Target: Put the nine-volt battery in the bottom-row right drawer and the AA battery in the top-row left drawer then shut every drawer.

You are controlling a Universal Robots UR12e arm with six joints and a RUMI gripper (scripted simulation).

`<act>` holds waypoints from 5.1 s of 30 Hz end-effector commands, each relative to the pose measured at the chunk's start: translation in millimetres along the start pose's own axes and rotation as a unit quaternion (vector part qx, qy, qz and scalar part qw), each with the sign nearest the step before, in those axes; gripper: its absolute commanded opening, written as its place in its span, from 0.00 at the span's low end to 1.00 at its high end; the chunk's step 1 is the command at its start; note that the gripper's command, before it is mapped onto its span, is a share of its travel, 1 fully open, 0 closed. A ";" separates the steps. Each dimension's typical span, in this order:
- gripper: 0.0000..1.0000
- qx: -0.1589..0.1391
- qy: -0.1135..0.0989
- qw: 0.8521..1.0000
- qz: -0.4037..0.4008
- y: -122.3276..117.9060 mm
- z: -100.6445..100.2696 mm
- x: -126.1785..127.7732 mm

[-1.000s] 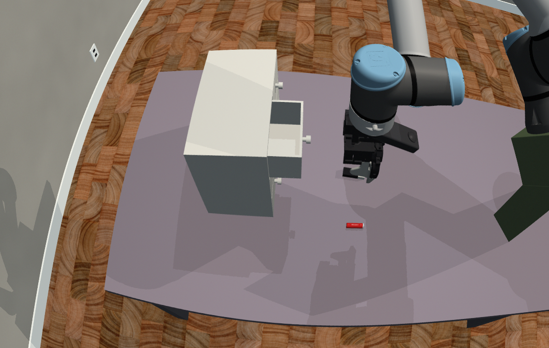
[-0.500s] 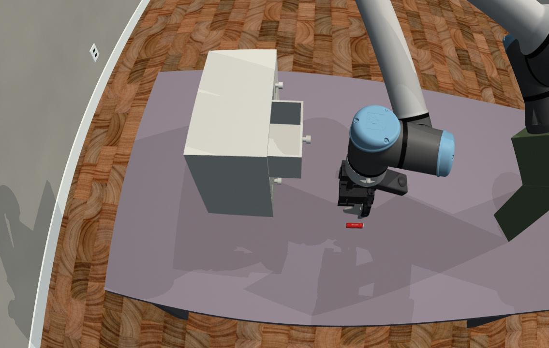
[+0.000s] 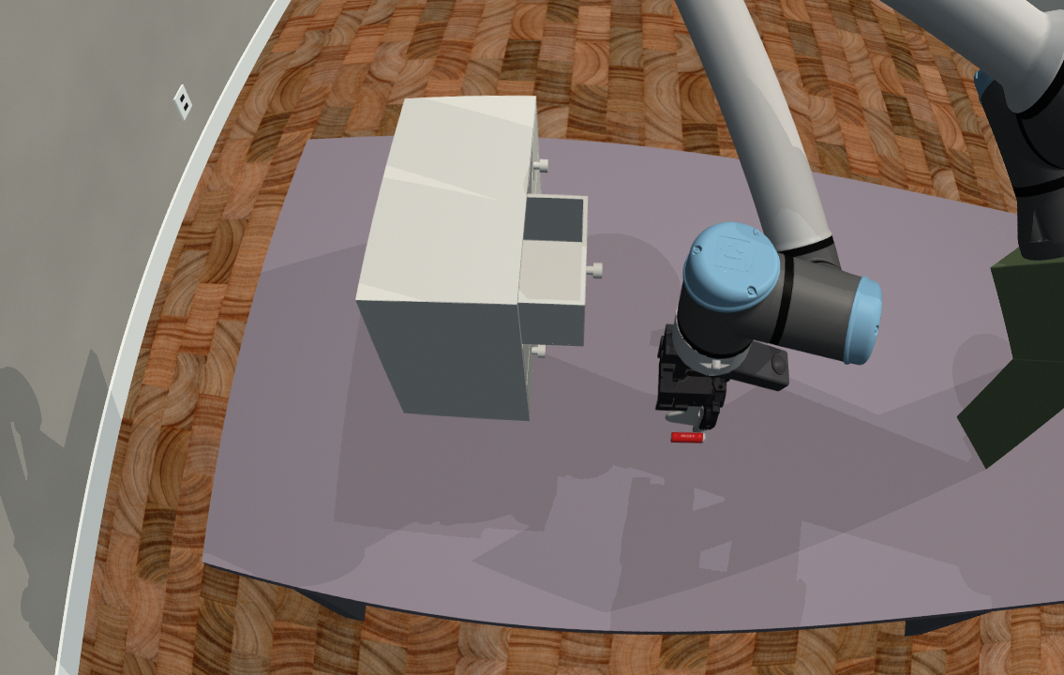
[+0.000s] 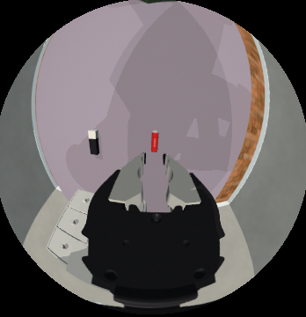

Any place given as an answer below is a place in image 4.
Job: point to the white drawer with knob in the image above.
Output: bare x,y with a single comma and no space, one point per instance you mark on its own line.
76,266
61,245

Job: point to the red aa battery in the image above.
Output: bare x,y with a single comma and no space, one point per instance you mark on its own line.
154,140

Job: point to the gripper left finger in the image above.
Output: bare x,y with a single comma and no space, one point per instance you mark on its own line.
121,189

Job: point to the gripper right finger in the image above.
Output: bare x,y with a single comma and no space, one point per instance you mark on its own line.
186,190

